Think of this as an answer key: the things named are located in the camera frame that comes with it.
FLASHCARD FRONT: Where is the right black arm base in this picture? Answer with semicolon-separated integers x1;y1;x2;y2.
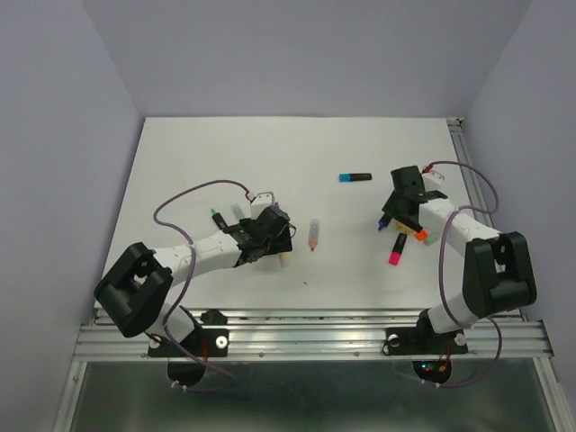
382;310;469;387

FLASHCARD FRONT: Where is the green highlighter black body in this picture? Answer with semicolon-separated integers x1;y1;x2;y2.
211;208;228;230

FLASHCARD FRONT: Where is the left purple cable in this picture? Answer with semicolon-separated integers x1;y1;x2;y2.
153;179;256;392

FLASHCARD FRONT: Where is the yellow highlighter cap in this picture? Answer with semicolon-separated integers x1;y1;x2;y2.
395;220;413;235

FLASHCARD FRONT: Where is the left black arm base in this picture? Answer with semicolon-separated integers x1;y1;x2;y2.
145;307;236;393

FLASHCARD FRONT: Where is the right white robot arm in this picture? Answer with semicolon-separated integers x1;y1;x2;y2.
382;166;537;351

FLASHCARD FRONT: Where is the purple cable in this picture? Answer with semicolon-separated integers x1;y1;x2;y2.
153;179;256;392
425;160;503;391

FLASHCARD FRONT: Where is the aluminium front rail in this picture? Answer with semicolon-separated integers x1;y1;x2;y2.
73;309;554;363

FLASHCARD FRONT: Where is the orange highlighter cap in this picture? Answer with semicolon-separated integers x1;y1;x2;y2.
414;229;428;241

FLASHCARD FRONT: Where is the blue highlighter black body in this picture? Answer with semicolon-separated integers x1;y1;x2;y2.
338;173;373;183

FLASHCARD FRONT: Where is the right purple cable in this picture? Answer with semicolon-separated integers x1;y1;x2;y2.
425;160;503;391

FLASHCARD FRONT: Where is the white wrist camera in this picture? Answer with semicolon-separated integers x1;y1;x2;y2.
421;170;446;192
250;192;275;220

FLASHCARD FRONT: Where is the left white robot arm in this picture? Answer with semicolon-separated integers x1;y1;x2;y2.
94;205;292;355

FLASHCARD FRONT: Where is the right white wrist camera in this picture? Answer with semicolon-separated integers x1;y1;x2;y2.
421;170;446;192

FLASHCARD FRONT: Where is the yellow pastel highlighter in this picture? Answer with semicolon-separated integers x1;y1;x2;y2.
279;252;292;268

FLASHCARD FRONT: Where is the mint highlighter cap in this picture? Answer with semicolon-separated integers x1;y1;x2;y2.
424;233;439;246

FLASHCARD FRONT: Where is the mint pastel highlighter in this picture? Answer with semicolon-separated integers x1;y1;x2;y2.
230;203;246;221

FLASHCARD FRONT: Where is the purple highlighter black body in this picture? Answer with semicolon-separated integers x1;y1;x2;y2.
378;213;392;231

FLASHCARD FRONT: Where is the peach pastel highlighter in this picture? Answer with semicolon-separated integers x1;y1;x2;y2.
308;219;320;251

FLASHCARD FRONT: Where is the pink highlighter black body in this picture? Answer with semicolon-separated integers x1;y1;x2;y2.
389;232;408;266

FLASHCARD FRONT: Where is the aluminium rail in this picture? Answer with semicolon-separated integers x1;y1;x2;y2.
73;309;554;363
446;117;496;228

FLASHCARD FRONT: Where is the aluminium right side rail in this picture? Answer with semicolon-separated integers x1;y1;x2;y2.
446;117;496;228

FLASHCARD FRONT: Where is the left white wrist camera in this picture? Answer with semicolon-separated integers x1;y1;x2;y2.
250;192;275;220

